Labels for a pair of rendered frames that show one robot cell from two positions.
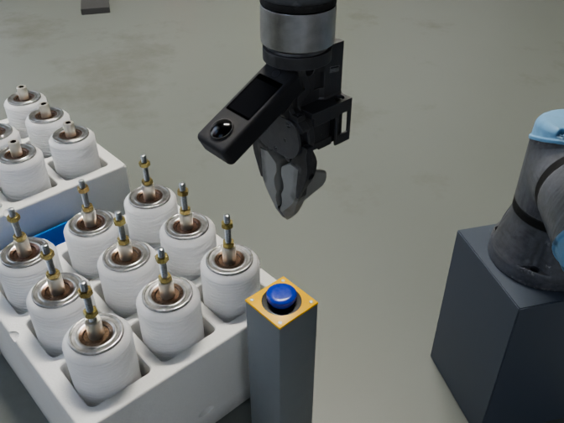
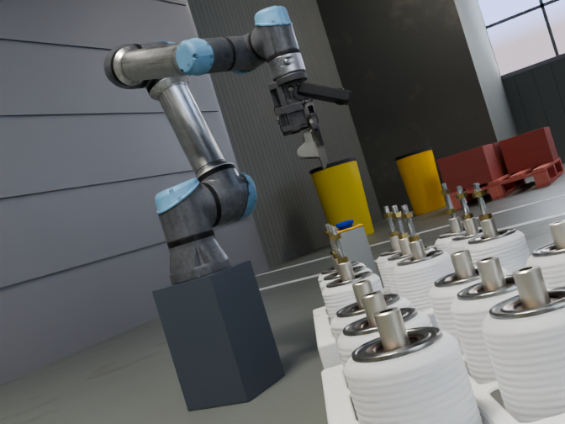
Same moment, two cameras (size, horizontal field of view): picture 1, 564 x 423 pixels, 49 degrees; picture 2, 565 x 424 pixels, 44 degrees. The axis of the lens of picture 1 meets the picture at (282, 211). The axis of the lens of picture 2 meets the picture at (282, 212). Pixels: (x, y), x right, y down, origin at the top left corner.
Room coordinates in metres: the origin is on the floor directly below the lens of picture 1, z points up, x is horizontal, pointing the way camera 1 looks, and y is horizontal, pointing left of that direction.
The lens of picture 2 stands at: (1.78, 0.96, 0.38)
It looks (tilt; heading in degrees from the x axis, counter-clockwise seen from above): 0 degrees down; 223
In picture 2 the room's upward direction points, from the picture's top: 17 degrees counter-clockwise
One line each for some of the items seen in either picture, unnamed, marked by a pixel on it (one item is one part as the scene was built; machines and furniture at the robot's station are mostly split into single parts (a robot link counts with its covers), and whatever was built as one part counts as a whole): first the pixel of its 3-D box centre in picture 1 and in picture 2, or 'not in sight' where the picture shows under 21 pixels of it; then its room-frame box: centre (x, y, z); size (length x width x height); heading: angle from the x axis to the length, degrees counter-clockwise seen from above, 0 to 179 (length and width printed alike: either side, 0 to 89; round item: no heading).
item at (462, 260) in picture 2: (15, 148); (463, 266); (1.07, 0.54, 0.26); 0.02 x 0.02 x 0.03
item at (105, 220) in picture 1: (91, 222); (419, 258); (0.84, 0.33, 0.25); 0.08 x 0.08 x 0.01
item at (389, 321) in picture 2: (23, 93); (392, 330); (1.33, 0.61, 0.26); 0.02 x 0.02 x 0.03
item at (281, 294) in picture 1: (281, 298); (345, 225); (0.59, 0.00, 0.32); 0.04 x 0.04 x 0.02
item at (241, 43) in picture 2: not in sight; (244, 52); (0.61, -0.12, 0.76); 0.11 x 0.11 x 0.08; 84
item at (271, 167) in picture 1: (288, 174); (310, 151); (0.62, -0.01, 0.50); 0.06 x 0.03 x 0.09; 132
